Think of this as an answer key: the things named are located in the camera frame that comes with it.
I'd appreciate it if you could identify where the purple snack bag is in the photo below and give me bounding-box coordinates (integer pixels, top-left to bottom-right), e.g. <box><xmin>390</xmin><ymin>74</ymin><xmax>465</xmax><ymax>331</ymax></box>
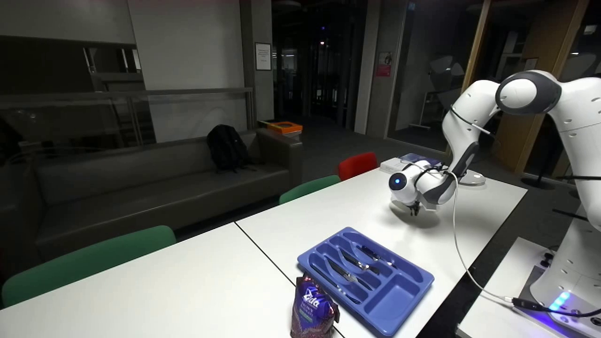
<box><xmin>286</xmin><ymin>273</ymin><xmax>341</xmax><ymax>338</ymax></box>

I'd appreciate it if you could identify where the bin with orange lid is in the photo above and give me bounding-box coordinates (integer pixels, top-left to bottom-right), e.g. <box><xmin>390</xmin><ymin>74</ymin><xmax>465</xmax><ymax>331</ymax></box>
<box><xmin>255</xmin><ymin>119</ymin><xmax>305</xmax><ymax>143</ymax></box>

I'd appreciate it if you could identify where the blue book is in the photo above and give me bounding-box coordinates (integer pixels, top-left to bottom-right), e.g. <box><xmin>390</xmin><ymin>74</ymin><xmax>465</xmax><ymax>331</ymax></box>
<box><xmin>399</xmin><ymin>151</ymin><xmax>433</xmax><ymax>167</ymax></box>

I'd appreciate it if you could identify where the black backpack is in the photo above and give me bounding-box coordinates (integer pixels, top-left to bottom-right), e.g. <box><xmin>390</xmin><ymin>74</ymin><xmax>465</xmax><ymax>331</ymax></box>
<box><xmin>204</xmin><ymin>122</ymin><xmax>251</xmax><ymax>175</ymax></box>

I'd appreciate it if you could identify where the wooden post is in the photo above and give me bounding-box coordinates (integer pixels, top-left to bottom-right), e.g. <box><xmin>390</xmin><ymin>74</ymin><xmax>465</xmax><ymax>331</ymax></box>
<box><xmin>454</xmin><ymin>0</ymin><xmax>493</xmax><ymax>96</ymax></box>

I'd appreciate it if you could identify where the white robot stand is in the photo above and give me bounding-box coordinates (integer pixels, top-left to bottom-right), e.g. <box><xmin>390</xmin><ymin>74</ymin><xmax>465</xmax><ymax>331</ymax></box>
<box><xmin>454</xmin><ymin>235</ymin><xmax>601</xmax><ymax>338</ymax></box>

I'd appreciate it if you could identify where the red chair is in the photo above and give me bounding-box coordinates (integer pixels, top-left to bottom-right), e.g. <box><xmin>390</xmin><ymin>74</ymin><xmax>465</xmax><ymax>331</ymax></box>
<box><xmin>335</xmin><ymin>151</ymin><xmax>380</xmax><ymax>182</ymax></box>

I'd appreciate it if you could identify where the glass balustrade railing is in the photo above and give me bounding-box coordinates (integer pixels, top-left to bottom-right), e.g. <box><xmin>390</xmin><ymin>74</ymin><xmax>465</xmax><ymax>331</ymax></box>
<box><xmin>0</xmin><ymin>85</ymin><xmax>255</xmax><ymax>158</ymax></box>

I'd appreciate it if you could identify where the black plug cable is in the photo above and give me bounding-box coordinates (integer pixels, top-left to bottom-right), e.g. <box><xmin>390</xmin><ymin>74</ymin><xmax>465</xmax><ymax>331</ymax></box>
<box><xmin>510</xmin><ymin>297</ymin><xmax>601</xmax><ymax>320</ymax></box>

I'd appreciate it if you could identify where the grey sofa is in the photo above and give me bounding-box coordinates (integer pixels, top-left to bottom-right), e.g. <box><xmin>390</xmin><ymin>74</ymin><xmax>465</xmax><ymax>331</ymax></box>
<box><xmin>0</xmin><ymin>128</ymin><xmax>305</xmax><ymax>278</ymax></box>

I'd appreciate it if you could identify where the red wall sign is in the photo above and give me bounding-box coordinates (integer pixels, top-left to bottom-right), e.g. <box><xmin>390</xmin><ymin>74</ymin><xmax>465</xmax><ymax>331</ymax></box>
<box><xmin>371</xmin><ymin>60</ymin><xmax>394</xmax><ymax>81</ymax></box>

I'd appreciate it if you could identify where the white flat plate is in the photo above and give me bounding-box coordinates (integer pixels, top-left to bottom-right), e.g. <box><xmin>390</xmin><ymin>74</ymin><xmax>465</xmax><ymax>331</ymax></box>
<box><xmin>457</xmin><ymin>167</ymin><xmax>487</xmax><ymax>188</ymax></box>

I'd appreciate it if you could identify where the framed paper notice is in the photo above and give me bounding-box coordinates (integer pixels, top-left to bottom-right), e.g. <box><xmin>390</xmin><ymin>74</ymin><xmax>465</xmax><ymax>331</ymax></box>
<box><xmin>253</xmin><ymin>42</ymin><xmax>273</xmax><ymax>74</ymax></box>

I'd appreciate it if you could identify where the dark cutlery piece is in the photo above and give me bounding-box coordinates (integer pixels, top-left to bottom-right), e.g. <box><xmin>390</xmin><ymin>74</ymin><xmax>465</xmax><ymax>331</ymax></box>
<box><xmin>324</xmin><ymin>259</ymin><xmax>362</xmax><ymax>289</ymax></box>
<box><xmin>354</xmin><ymin>243</ymin><xmax>392</xmax><ymax>271</ymax></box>

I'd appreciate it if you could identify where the green chair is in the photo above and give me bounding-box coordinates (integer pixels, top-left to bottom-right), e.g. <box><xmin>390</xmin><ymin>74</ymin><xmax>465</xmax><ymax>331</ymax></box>
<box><xmin>275</xmin><ymin>173</ymin><xmax>343</xmax><ymax>207</ymax></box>
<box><xmin>0</xmin><ymin>224</ymin><xmax>178</xmax><ymax>308</ymax></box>

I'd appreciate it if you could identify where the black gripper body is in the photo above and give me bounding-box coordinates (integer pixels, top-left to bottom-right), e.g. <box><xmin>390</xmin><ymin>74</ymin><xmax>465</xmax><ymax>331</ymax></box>
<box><xmin>403</xmin><ymin>201</ymin><xmax>427</xmax><ymax>220</ymax></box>

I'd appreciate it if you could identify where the white cable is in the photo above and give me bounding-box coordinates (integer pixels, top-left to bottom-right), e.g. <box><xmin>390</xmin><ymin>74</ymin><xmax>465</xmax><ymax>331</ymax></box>
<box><xmin>446</xmin><ymin>177</ymin><xmax>521</xmax><ymax>308</ymax></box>

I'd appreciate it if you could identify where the blue cutlery tray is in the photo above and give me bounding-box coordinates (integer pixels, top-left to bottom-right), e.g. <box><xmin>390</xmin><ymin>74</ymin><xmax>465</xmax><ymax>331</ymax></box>
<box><xmin>294</xmin><ymin>226</ymin><xmax>435</xmax><ymax>338</ymax></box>

